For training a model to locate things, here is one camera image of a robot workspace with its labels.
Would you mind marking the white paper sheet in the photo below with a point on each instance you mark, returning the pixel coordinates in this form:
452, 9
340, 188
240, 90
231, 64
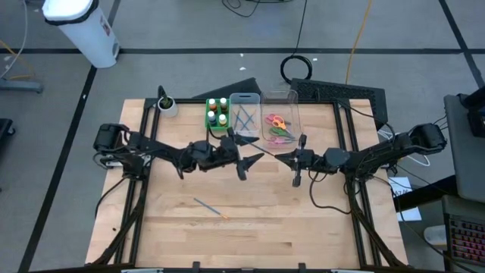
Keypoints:
411, 214

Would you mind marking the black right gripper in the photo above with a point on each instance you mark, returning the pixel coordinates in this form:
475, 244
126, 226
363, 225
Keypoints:
303, 161

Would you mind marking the silver metal bracket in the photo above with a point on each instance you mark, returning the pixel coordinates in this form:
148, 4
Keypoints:
142, 270
352, 271

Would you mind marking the green plastic basket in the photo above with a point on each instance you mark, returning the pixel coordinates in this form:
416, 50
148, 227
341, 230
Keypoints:
206, 122

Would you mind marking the black floor object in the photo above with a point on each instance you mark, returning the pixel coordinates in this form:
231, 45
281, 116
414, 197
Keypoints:
5, 128

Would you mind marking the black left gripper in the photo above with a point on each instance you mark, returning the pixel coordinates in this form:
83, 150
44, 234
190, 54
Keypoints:
229, 155

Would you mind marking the small dark green plant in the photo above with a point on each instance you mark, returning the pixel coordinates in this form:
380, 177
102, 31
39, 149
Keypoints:
163, 99

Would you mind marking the frosted clear plastic bin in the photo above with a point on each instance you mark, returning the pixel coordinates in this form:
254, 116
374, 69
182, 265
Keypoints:
244, 99

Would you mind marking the white trash can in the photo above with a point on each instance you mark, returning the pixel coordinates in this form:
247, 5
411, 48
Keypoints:
85, 34

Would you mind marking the tall transparent plastic bin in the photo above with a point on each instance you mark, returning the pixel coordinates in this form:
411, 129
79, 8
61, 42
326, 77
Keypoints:
290, 102

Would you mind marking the white plant pot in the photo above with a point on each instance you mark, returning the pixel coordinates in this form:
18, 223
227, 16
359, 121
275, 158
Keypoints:
171, 112

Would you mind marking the keyboard with red keys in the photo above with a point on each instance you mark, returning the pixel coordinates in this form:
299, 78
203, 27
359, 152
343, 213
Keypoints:
468, 239

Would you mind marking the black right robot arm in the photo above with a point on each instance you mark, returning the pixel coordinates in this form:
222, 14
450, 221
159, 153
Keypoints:
379, 153

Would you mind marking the grey floor stand base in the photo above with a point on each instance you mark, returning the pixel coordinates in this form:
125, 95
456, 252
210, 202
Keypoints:
20, 85

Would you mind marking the black desk device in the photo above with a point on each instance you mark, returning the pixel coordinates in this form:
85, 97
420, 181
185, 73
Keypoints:
475, 113

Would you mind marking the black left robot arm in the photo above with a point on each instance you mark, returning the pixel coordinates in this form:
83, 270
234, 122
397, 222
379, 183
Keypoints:
159, 149

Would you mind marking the black metal table frame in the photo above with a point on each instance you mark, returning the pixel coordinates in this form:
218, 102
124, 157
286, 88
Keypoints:
182, 101

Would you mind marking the black perforated panel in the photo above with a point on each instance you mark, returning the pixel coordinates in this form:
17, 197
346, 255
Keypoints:
341, 95

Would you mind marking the black table clamp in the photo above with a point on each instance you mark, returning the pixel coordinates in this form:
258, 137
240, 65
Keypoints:
302, 267
196, 266

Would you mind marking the yellow paint bottle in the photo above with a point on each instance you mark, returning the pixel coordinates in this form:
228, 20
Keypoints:
223, 120

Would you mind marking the brown paint bottle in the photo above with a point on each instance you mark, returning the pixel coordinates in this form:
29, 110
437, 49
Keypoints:
223, 102

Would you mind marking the orange paint bottle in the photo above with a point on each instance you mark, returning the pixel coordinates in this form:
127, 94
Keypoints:
212, 103

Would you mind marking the white rounded object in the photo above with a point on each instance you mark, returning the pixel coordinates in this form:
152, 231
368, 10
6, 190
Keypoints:
435, 235

